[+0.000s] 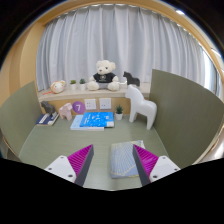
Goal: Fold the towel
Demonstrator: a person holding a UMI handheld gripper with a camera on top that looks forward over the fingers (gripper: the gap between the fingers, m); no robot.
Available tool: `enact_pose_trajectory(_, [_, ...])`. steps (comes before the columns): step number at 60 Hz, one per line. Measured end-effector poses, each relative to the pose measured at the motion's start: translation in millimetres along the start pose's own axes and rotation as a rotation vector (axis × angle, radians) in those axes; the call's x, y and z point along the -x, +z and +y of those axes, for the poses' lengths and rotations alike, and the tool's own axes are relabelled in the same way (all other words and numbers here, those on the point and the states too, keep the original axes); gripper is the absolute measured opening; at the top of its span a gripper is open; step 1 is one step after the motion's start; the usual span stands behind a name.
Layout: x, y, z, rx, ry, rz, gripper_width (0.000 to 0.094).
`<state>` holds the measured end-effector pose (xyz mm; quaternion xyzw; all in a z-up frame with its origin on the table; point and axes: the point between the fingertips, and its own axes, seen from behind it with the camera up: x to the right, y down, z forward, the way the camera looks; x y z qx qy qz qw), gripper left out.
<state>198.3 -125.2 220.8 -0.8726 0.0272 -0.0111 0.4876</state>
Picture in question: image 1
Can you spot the bright blue book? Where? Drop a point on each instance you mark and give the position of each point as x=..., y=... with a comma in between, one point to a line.
x=96, y=119

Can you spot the dark grey horse figure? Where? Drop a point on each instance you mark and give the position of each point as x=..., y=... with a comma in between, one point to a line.
x=48, y=108

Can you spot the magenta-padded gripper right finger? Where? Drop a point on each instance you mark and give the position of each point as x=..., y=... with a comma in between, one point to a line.
x=163, y=166

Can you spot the orange and white plush toy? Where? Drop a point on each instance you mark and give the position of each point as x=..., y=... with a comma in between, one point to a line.
x=57, y=87

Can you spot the small potted plant white pot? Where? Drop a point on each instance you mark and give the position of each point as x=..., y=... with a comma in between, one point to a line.
x=82, y=86
x=73, y=86
x=119, y=115

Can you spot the large white horse figure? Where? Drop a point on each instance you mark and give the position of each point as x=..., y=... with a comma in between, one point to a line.
x=141, y=106

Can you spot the black horse figure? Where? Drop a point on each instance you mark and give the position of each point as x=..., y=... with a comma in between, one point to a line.
x=131, y=80

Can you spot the blue towel with yellow print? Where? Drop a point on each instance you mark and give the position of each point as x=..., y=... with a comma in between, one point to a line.
x=123, y=160

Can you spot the purple round number sign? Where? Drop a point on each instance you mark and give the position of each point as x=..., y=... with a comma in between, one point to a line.
x=78, y=107

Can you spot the white wall socket plate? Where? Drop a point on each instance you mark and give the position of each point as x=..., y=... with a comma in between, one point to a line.
x=105, y=103
x=90, y=104

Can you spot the wooden desk shelf ledge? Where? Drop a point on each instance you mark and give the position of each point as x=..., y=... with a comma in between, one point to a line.
x=100, y=93

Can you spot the dark blue book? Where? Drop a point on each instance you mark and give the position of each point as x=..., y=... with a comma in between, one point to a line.
x=45, y=120

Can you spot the large green partition panel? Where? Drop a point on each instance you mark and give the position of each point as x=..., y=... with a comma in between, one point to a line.
x=186, y=116
x=16, y=123

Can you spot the pink horse figure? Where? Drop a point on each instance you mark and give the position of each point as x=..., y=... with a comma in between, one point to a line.
x=66, y=111

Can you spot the grey curtain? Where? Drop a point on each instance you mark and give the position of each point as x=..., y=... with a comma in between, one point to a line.
x=110, y=36

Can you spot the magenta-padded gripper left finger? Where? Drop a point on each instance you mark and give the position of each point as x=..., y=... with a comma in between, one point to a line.
x=60, y=166

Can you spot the cream teddy bear black shirt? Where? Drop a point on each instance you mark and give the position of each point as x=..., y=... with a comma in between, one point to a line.
x=104, y=78

